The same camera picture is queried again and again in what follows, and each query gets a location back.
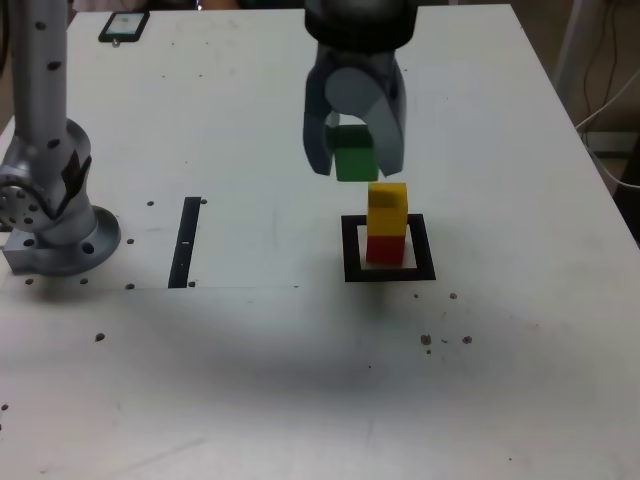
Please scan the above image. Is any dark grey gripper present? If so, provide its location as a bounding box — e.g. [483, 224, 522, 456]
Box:
[301, 43, 409, 180]

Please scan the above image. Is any green cube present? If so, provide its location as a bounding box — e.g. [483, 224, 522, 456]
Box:
[331, 124, 380, 183]

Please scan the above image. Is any yellow cube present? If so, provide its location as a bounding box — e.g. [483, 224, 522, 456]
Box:
[367, 182, 409, 237]

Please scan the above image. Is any red cube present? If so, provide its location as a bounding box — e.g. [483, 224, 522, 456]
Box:
[365, 234, 405, 266]

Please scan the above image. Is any black tape square outline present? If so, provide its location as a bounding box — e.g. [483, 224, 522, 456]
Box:
[340, 213, 437, 284]

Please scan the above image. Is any black tape strip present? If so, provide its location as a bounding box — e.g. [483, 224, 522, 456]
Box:
[167, 196, 201, 290]

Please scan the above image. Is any black smartphone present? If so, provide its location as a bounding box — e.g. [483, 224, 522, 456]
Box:
[98, 10, 151, 47]

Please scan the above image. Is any grey metal post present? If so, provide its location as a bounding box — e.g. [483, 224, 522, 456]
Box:
[551, 0, 604, 109]

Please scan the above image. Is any white cable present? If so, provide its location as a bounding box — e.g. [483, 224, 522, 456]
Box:
[574, 64, 640, 190]

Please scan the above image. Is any black hanging cable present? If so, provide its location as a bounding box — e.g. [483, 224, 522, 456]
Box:
[602, 0, 621, 132]

